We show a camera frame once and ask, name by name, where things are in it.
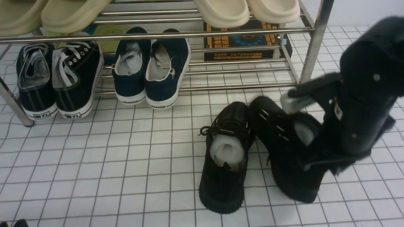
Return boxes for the navy sneaker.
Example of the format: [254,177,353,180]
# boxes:
[145,38,191,110]
[112,39,152,105]

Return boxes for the black object bottom left corner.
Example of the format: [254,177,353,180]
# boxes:
[0,219,29,227]

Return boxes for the beige slipper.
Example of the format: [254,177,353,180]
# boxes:
[247,0,300,24]
[193,0,250,28]

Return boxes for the olive slipper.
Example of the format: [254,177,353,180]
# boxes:
[41,0,111,33]
[0,0,48,37]

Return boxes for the black box orange print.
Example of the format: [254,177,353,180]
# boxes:
[203,19,279,61]

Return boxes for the beige slipper far right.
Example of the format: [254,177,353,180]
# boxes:
[247,0,300,24]

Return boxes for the black canvas sneaker white laces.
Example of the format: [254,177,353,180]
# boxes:
[52,41,104,120]

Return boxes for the black shoe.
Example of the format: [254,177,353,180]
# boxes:
[247,96,327,203]
[199,102,255,214]

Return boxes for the black canvas sneaker far left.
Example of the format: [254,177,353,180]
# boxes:
[16,43,58,121]

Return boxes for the green yellow box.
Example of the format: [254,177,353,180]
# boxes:
[82,25,130,54]

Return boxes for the olive slipper far left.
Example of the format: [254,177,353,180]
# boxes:
[0,0,48,37]

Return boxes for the navy sneaker left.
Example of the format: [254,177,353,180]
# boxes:
[112,39,152,105]

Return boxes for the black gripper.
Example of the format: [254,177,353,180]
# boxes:
[280,17,404,175]

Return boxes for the metal shoe rack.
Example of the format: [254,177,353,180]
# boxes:
[1,0,334,127]

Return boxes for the navy sneaker right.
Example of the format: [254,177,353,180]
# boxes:
[145,38,191,110]

